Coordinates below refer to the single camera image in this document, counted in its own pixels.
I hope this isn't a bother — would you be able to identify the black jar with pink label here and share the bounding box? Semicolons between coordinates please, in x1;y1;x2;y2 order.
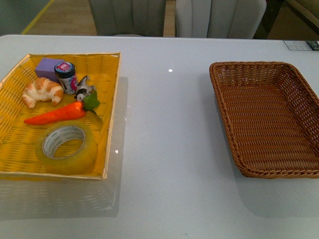
54;61;78;95

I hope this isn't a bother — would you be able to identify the brown wicker basket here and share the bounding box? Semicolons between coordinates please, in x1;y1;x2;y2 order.
209;62;319;179

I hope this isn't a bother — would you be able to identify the toy croissant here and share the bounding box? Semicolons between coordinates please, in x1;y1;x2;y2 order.
22;77;64;108

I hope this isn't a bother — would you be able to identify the clear packing tape roll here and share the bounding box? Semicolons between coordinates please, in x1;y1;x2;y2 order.
35;120;98;175

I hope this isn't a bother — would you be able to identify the right grey chair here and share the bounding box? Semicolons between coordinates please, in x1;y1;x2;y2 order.
175;0;267;39

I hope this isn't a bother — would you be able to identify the yellow woven basket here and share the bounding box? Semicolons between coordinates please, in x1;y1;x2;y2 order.
0;53;121;180

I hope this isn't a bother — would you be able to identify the orange toy carrot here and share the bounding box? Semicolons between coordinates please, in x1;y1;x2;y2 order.
23;90;100;125

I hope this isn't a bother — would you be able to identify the black white animal figurine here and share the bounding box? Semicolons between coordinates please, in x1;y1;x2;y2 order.
74;75;96;102

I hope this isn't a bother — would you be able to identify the table label sticker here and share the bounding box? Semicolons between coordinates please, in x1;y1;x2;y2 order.
284;40;319;51

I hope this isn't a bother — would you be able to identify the left grey chair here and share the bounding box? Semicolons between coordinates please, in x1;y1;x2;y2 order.
89;0;166;37

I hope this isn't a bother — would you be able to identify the grey chair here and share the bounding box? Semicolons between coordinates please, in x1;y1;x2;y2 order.
89;0;166;37
175;0;267;39

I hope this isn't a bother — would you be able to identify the purple block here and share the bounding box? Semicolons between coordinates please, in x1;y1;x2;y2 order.
35;58;64;84

